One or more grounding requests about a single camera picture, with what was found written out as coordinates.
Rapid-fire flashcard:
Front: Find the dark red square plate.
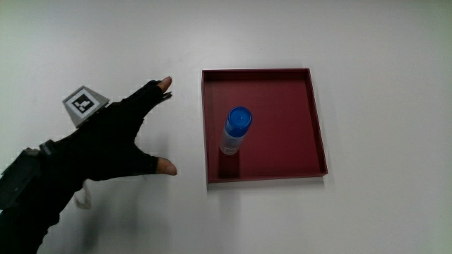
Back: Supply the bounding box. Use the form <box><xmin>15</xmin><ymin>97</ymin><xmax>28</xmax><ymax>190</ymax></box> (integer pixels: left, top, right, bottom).
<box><xmin>201</xmin><ymin>68</ymin><xmax>329</xmax><ymax>184</ymax></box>

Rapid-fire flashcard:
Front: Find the person's left hand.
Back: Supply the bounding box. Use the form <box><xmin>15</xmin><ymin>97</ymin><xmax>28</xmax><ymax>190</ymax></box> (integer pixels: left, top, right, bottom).
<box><xmin>41</xmin><ymin>75</ymin><xmax>178</xmax><ymax>210</ymax></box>

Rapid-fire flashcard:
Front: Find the person's left forearm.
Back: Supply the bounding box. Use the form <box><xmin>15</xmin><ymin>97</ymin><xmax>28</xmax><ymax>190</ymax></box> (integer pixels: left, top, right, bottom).
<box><xmin>0</xmin><ymin>140</ymin><xmax>81</xmax><ymax>254</ymax></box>

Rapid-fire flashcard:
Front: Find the blue-capped glue stick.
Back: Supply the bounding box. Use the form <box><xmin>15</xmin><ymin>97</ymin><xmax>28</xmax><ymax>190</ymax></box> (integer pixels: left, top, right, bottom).
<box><xmin>219</xmin><ymin>106</ymin><xmax>254</xmax><ymax>156</ymax></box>

